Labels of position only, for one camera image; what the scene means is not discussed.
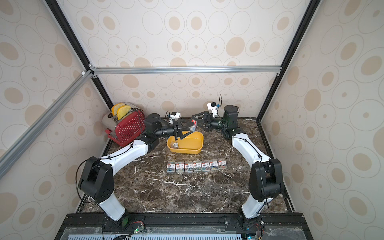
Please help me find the clear paper clip box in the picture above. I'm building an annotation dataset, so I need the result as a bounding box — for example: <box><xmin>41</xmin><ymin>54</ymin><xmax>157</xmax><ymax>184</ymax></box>
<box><xmin>184</xmin><ymin>162</ymin><xmax>194</xmax><ymax>173</ymax></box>
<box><xmin>193</xmin><ymin>161</ymin><xmax>202</xmax><ymax>172</ymax></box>
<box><xmin>217</xmin><ymin>159</ymin><xmax>227</xmax><ymax>170</ymax></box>
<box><xmin>176</xmin><ymin>162</ymin><xmax>185</xmax><ymax>174</ymax></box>
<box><xmin>201</xmin><ymin>161</ymin><xmax>211</xmax><ymax>173</ymax></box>
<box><xmin>209</xmin><ymin>160</ymin><xmax>219</xmax><ymax>171</ymax></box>
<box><xmin>167</xmin><ymin>162</ymin><xmax>176</xmax><ymax>173</ymax></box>
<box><xmin>190</xmin><ymin>119</ymin><xmax>198</xmax><ymax>132</ymax></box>

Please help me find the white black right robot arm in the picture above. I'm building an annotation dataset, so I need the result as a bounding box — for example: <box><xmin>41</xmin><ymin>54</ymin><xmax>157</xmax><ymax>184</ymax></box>
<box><xmin>192</xmin><ymin>105</ymin><xmax>284</xmax><ymax>219</ymax></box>

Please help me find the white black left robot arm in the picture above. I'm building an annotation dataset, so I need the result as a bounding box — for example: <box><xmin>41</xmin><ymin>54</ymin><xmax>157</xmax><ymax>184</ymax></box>
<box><xmin>76</xmin><ymin>114</ymin><xmax>194</xmax><ymax>229</ymax></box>

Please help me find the yellow plastic storage tray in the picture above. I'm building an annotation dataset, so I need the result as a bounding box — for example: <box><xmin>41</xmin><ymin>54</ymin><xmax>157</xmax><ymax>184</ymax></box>
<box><xmin>167</xmin><ymin>132</ymin><xmax>204</xmax><ymax>154</ymax></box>

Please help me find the red polka dot toaster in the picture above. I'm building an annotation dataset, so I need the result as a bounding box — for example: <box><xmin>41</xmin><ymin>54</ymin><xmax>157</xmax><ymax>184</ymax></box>
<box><xmin>102</xmin><ymin>103</ymin><xmax>146</xmax><ymax>147</ymax></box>

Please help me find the yellow toast slice right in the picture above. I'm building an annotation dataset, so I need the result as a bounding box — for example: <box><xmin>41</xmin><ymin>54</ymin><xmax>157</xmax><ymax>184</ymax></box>
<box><xmin>117</xmin><ymin>105</ymin><xmax>131</xmax><ymax>120</ymax></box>

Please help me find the yellow toast slice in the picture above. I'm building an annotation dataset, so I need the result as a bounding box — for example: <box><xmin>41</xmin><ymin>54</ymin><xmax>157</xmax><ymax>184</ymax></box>
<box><xmin>117</xmin><ymin>105</ymin><xmax>131</xmax><ymax>120</ymax></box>
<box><xmin>111</xmin><ymin>103</ymin><xmax>126</xmax><ymax>116</ymax></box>

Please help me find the yellow toast slice left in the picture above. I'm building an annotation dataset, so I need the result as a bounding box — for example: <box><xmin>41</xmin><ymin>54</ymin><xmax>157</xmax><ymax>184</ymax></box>
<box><xmin>111</xmin><ymin>103</ymin><xmax>126</xmax><ymax>116</ymax></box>

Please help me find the horizontal aluminium frame bar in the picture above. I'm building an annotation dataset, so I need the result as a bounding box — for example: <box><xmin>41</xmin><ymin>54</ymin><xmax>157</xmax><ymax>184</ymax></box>
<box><xmin>90</xmin><ymin>64</ymin><xmax>282</xmax><ymax>75</ymax></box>

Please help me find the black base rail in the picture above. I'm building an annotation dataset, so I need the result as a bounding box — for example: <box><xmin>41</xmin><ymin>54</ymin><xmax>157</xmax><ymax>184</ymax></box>
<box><xmin>55</xmin><ymin>213</ymin><xmax>313</xmax><ymax>240</ymax></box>

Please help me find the diagonal aluminium frame bar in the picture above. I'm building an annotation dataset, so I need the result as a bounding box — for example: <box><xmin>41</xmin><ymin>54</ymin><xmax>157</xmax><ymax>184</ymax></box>
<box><xmin>1</xmin><ymin>70</ymin><xmax>92</xmax><ymax>178</ymax></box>

